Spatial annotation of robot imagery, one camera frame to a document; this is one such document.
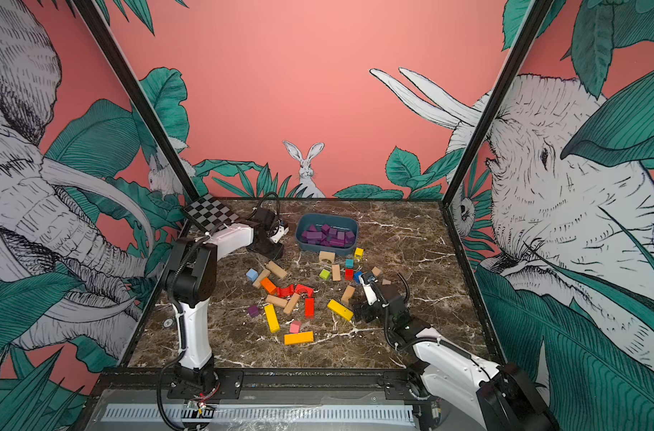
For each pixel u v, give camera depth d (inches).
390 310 25.0
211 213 43.9
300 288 36.0
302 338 32.3
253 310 34.6
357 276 37.6
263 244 34.7
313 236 41.3
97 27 28.1
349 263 39.3
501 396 16.1
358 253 39.7
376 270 38.7
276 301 35.5
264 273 37.8
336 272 38.3
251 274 37.3
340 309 34.6
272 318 33.9
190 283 21.7
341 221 44.2
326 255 39.9
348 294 35.6
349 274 37.3
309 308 34.8
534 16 27.7
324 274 38.2
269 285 36.1
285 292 35.7
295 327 33.1
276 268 38.6
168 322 33.8
